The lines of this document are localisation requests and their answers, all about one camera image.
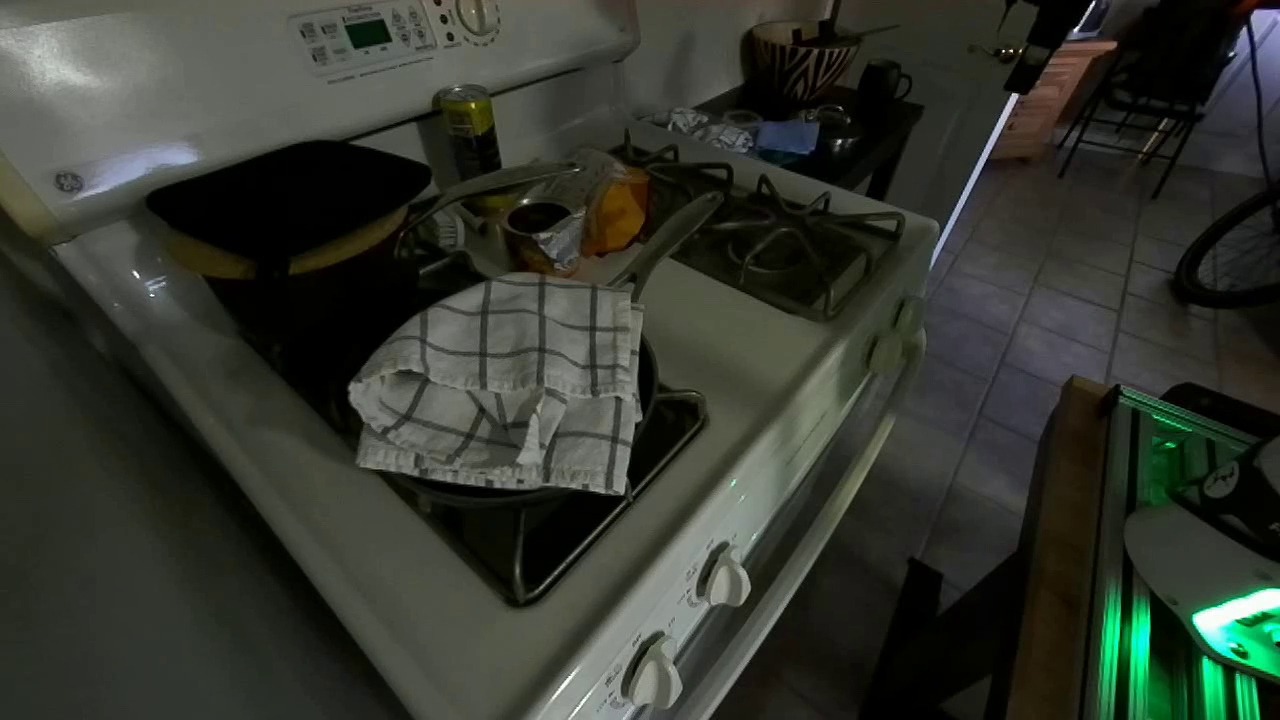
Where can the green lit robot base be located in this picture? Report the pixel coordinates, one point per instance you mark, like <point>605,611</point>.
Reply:
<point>1135,601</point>

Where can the orange yellow object in pot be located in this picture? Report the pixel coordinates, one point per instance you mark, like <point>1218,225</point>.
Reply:
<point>618,212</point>

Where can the white checkered dish towel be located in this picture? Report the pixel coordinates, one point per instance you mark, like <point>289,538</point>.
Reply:
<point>512,387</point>

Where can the white gas stove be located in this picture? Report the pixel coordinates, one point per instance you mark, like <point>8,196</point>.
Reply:
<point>119,98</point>

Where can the black right burner grate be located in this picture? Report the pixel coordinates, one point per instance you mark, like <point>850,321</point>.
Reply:
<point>792,254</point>

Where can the black burner grate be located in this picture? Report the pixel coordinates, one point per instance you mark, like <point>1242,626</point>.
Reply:
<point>315,331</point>
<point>792,254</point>

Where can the white stove knob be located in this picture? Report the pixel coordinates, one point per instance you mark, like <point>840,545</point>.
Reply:
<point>892,350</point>
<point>652,677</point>
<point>722,576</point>

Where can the white stove knob far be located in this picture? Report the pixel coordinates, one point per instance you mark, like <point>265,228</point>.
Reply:
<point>892,350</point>

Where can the blue cloth on table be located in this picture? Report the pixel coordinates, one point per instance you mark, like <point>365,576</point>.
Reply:
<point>787,137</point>

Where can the dark side table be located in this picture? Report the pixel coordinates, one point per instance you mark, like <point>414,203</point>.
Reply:
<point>856,143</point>

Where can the white stove knob near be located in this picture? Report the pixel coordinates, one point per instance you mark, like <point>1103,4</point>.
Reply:
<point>652,677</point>

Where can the black left burner grate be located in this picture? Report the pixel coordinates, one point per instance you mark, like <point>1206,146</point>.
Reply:
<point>315,331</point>

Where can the striped woven basket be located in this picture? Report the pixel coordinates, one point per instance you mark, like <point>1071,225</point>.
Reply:
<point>799,59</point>

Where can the black mug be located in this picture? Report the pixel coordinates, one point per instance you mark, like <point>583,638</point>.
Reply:
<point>880,87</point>

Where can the black square pan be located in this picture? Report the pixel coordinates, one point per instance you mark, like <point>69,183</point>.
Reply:
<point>287,212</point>

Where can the bicycle wheel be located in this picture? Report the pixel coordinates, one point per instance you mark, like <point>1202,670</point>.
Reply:
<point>1238,259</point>

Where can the dark chair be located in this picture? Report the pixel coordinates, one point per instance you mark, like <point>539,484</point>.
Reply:
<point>1162,75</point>

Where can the steel pot with handle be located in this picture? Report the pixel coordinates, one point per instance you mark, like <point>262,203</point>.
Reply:
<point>477,209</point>

